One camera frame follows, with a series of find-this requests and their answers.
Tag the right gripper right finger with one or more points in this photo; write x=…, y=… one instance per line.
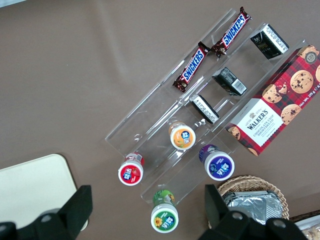
x=220, y=220

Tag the red gum jar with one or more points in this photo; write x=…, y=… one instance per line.
x=131, y=173

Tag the purple gum jar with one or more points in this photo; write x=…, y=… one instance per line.
x=219, y=167

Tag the clear bag of cookies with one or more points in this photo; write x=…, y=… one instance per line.
x=313, y=233

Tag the white plastic bin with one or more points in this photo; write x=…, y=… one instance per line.
x=307, y=222

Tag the light oval wicker basket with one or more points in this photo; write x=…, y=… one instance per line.
x=250, y=182

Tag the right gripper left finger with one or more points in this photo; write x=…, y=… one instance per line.
x=75, y=212

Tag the clear acrylic tiered stand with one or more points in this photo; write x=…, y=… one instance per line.
x=150, y=125
x=250, y=75

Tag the cream plastic tray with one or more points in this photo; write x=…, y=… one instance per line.
x=32, y=187

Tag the red Walkers shortbread box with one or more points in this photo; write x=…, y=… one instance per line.
x=275, y=105

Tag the orange gum jar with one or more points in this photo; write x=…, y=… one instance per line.
x=182, y=137

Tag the Snickers chocolate bar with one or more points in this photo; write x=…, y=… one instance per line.
x=192, y=68
x=233, y=31

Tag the small black carton box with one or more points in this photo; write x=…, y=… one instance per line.
x=203, y=108
x=230, y=81
x=271, y=41

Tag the green gum jar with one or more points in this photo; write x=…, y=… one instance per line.
x=164, y=218

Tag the silver foil tray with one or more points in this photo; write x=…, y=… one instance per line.
x=255, y=205

